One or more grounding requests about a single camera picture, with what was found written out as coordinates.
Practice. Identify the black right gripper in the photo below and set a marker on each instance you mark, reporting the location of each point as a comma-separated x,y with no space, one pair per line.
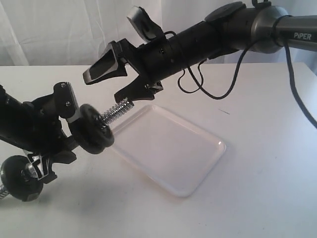
159,58

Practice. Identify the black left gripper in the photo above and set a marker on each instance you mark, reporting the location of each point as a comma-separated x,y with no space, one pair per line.
35,127

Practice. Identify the black weight plate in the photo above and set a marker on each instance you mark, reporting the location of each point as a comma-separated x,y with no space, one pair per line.
105,134
18,181
84,129

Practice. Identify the chrome threaded dumbbell bar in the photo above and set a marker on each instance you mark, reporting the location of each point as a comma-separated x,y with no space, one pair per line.
107,118

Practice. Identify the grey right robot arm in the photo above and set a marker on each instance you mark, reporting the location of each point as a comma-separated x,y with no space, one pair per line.
263,28

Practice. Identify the white rectangular plastic tray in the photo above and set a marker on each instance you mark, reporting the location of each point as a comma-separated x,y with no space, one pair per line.
175,153

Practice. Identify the white backdrop curtain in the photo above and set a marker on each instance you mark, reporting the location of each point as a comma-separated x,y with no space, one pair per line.
76,32

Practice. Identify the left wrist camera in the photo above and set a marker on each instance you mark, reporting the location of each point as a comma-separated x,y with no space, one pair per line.
64,98

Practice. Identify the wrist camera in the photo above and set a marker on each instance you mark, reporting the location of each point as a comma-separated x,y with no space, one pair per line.
64,98
147,29

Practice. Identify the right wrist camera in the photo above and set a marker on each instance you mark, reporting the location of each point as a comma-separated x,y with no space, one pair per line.
147,29

